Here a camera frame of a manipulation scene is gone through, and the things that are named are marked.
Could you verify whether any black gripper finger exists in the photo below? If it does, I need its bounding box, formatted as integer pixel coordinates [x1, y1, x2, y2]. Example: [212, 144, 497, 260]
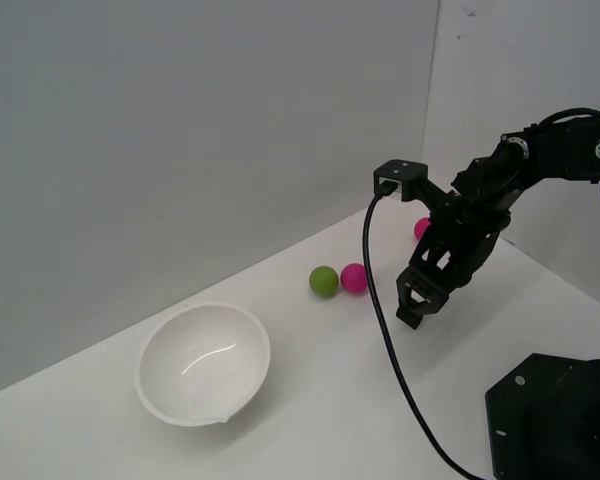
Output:
[395, 273, 418, 315]
[414, 293, 452, 326]

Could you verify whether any white bowl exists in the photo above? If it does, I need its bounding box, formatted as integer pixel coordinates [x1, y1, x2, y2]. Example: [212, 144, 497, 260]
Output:
[137, 303, 272, 428]

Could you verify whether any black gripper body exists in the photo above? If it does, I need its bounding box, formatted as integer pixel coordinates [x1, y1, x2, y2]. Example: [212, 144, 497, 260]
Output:
[403, 192, 512, 302]

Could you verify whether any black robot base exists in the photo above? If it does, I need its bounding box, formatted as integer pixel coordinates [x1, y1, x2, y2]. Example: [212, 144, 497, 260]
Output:
[483, 352, 600, 480]

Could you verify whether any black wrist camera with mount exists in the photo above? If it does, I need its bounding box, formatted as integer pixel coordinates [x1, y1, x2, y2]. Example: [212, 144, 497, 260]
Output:
[373, 159, 446, 211]

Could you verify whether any green ball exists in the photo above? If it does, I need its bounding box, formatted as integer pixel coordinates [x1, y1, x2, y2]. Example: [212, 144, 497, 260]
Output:
[308, 265, 340, 298]

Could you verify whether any thick black camera cable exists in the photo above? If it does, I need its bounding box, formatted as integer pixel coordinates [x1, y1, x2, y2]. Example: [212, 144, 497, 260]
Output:
[362, 182, 491, 480]

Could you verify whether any small black box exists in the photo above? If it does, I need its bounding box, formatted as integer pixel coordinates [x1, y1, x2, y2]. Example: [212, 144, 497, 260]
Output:
[397, 305, 426, 331]

